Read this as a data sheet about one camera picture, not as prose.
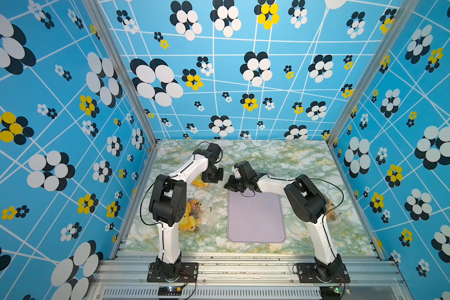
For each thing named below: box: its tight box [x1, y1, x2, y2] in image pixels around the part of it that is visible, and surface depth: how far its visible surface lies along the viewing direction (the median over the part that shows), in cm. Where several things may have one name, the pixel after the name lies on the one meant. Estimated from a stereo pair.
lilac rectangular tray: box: [227, 190, 286, 243], surface depth 89 cm
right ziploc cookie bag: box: [324, 195, 354, 230], surface depth 89 cm
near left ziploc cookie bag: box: [178, 198, 221, 234], surface depth 90 cm
